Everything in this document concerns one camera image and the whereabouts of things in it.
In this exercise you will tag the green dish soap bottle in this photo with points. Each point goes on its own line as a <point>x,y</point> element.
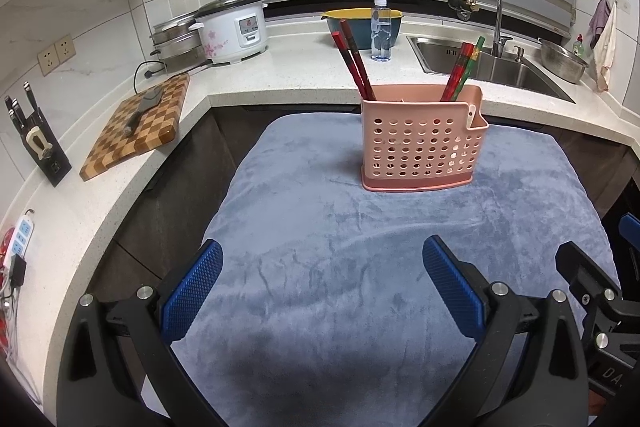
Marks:
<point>579,47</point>

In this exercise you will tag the blue-grey fleece blanket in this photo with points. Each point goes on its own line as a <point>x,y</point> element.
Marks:
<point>325,232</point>

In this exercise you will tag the pink perforated utensil basket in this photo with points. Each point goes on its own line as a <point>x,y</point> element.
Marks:
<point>420,142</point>

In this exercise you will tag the wall socket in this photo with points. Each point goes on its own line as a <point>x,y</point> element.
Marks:
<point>48,61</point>
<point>65,49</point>

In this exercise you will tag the teal basin with yellow rim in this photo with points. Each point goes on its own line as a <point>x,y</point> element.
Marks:
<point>360,19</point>

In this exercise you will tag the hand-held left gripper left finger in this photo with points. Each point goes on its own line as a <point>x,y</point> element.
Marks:
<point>192,292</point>

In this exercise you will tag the purple-grey hanging cloth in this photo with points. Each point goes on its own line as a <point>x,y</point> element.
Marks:
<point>597,24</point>

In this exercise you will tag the black knife block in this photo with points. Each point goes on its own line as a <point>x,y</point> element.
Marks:
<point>47,157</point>

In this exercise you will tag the steel bowl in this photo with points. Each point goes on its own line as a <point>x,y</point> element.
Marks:
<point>562,62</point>

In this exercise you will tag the bright red chopstick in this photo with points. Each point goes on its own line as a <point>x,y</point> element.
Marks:
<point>350,62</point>
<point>457,72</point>

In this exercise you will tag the white rice cooker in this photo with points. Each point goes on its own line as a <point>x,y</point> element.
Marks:
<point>230,27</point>

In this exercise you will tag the green chopstick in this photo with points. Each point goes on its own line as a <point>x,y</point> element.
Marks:
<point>472,62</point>

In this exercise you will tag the checkered wooden cutting board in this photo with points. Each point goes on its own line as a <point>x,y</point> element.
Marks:
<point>130,147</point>

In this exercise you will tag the clear water bottle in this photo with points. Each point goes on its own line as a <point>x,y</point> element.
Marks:
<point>381,32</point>

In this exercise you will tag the white power strip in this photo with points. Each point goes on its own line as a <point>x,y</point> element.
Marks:
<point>22,237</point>

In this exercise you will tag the dark red chopstick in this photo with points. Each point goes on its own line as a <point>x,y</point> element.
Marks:
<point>356,52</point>

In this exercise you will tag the cream hanging towel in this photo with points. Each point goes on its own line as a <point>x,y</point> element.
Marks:
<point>606,57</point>

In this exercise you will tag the steel steamer pot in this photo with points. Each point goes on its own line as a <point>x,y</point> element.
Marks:
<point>175,42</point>

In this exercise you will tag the kitchen knife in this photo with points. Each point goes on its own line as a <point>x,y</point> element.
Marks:
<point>145,107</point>

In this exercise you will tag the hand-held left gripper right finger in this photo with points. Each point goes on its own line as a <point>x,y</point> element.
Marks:
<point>452,287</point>

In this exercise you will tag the steel sink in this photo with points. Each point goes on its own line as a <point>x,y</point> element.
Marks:
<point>520,74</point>

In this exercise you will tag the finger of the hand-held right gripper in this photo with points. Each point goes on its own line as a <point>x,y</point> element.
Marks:
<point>631,232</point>
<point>582,272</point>

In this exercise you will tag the black plug adapter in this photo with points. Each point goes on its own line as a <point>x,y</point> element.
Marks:
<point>17,271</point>

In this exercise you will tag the chrome faucet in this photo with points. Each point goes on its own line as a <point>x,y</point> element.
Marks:
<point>497,7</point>

